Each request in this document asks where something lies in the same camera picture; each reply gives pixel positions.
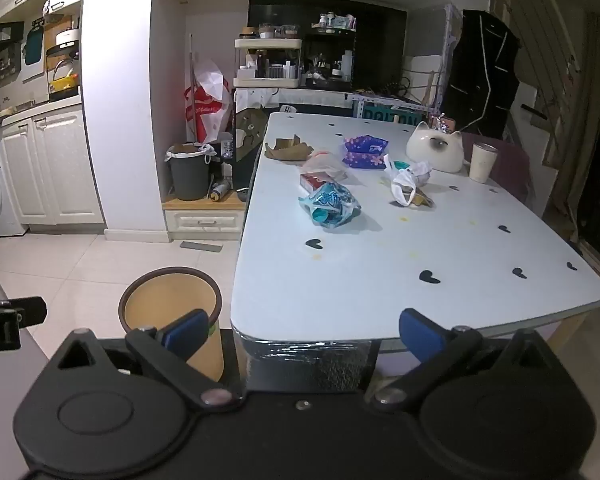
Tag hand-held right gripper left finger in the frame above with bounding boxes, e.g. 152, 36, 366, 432
55, 308, 241, 409

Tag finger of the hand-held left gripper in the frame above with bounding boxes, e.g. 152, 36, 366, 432
0, 297, 48, 330

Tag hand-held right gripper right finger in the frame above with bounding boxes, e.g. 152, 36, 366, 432
367, 308, 556, 411

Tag beige trash bin brown rim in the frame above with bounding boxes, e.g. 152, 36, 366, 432
119, 267, 226, 381

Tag blue snack bag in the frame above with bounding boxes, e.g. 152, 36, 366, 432
299, 182, 362, 229

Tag purple floral packet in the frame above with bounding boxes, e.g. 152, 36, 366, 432
343, 134, 390, 170

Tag clear plastic bag red box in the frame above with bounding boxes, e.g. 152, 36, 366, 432
300, 149, 348, 196

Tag brown cardboard piece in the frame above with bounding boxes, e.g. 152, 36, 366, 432
265, 135, 315, 162

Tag grey lined trash bin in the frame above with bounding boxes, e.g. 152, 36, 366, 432
166, 143, 217, 202

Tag low white drawer cabinet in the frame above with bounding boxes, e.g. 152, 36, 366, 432
162, 195, 246, 241

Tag white kitchen cabinets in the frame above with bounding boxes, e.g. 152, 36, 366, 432
0, 102, 105, 226

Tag beige tumbler cup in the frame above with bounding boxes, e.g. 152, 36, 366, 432
469, 142, 498, 183

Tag white cat-shaped ceramic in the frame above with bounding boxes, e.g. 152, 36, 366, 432
406, 121, 463, 174

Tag purple chair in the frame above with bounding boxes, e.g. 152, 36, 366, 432
460, 132, 531, 203

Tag red white plastic bag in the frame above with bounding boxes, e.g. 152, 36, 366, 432
183, 58, 234, 145

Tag mop stick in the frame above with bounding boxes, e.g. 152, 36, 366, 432
189, 34, 199, 142

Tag teal cutting board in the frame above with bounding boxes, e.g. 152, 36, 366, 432
24, 25, 46, 66

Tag black jacket white trim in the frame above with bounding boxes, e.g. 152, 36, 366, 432
452, 10, 521, 128

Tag white cooker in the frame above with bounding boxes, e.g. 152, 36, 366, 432
55, 27, 83, 56

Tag black range hood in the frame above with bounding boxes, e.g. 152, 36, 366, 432
0, 22, 26, 46

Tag white shelf rack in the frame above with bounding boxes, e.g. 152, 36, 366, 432
233, 35, 303, 88

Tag black shelf rack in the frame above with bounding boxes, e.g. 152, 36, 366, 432
302, 27, 357, 88

